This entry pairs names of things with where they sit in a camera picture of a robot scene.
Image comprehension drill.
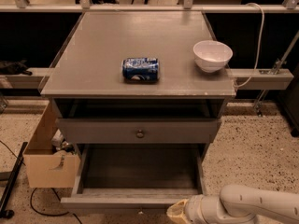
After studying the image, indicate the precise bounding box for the grey bottom drawer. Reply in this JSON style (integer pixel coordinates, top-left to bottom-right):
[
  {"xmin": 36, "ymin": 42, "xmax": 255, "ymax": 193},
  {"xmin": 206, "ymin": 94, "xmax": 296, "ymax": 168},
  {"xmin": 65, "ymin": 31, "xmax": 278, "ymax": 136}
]
[{"xmin": 62, "ymin": 144, "xmax": 205, "ymax": 214}]

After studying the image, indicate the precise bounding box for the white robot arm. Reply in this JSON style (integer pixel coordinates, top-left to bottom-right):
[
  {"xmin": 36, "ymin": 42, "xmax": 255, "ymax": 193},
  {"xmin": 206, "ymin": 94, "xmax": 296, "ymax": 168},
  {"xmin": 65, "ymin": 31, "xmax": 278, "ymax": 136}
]
[{"xmin": 166, "ymin": 185, "xmax": 299, "ymax": 224}]

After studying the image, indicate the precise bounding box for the grey upper drawer with knob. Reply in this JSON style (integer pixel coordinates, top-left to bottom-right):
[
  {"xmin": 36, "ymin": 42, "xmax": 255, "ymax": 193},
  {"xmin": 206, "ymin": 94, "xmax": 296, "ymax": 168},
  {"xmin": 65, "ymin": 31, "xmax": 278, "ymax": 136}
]
[{"xmin": 56, "ymin": 119, "xmax": 221, "ymax": 144}]

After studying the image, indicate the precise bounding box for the grey wooden drawer cabinet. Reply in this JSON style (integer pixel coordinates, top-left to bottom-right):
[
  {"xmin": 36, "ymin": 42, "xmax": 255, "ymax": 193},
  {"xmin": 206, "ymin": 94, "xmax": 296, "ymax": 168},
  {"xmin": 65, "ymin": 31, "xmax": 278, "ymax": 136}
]
[{"xmin": 40, "ymin": 10, "xmax": 236, "ymax": 163}]

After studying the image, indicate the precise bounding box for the cardboard box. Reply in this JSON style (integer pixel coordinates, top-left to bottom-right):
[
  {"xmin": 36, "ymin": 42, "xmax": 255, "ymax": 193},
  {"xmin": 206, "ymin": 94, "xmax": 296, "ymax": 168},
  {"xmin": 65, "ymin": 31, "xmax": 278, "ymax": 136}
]
[{"xmin": 23, "ymin": 104, "xmax": 80, "ymax": 188}]

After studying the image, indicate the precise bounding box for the blue soda can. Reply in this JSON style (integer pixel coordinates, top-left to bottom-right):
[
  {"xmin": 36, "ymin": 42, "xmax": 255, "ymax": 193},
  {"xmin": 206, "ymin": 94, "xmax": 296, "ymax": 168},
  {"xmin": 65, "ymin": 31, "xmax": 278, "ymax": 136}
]
[{"xmin": 121, "ymin": 57, "xmax": 160, "ymax": 82}]

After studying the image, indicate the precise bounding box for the white bowl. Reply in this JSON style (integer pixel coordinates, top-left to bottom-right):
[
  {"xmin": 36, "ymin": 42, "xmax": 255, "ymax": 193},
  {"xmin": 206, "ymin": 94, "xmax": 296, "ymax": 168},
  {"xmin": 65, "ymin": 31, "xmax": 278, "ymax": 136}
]
[{"xmin": 193, "ymin": 40, "xmax": 233, "ymax": 73}]

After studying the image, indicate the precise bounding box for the black bar on floor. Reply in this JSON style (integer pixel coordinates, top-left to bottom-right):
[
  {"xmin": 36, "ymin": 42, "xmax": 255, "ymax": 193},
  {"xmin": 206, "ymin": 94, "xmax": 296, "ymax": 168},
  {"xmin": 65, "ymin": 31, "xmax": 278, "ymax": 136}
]
[{"xmin": 0, "ymin": 142, "xmax": 28, "ymax": 219}]

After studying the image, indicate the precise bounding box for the white cable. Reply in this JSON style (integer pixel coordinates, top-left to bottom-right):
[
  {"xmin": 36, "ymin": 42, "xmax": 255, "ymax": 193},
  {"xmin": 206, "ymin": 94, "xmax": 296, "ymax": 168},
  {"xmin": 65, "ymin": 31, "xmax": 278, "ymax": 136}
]
[{"xmin": 233, "ymin": 2, "xmax": 266, "ymax": 90}]

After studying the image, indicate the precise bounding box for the black object on rail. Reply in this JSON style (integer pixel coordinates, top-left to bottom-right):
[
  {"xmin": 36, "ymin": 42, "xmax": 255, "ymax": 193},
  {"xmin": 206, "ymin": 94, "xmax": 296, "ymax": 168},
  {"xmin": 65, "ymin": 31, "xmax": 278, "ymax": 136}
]
[{"xmin": 0, "ymin": 60, "xmax": 33, "ymax": 76}]

